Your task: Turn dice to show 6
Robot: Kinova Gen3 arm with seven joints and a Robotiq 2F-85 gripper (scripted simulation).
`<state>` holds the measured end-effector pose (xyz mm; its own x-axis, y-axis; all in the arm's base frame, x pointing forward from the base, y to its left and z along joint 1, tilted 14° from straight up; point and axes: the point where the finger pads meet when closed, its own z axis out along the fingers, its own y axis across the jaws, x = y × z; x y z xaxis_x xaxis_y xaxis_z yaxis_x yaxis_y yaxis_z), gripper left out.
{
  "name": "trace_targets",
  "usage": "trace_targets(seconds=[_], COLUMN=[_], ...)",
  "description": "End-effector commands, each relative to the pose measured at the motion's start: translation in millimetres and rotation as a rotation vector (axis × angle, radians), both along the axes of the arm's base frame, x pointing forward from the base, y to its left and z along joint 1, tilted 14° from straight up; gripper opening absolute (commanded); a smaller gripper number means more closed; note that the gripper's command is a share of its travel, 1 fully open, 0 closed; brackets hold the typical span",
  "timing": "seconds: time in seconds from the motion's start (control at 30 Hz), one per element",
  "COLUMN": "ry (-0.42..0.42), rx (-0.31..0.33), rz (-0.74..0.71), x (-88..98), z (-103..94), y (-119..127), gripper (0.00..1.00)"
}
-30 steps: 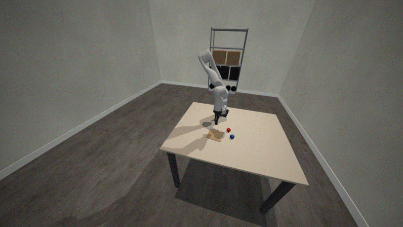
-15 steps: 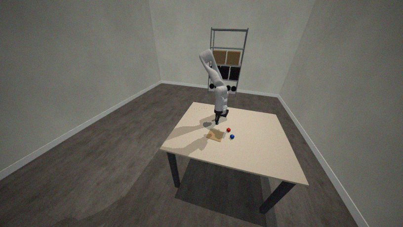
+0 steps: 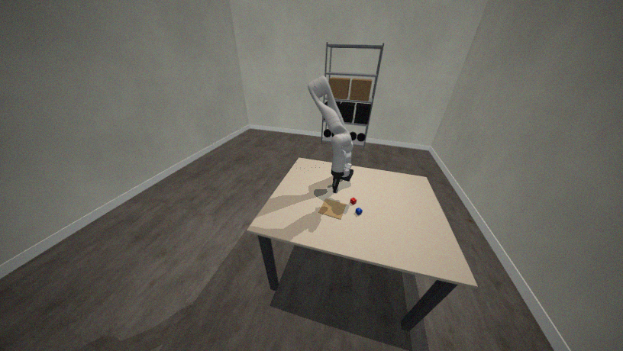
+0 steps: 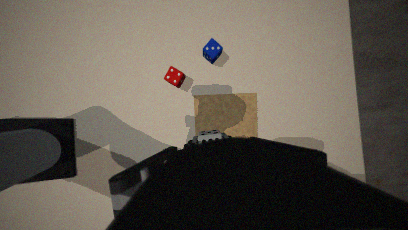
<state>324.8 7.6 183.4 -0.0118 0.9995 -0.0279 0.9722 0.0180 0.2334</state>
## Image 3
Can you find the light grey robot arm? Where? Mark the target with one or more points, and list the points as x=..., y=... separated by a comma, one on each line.
x=341, y=141

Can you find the tan mat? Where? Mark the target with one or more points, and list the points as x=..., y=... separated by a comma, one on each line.
x=332, y=208

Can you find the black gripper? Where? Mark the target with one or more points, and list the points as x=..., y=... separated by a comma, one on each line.
x=336, y=178

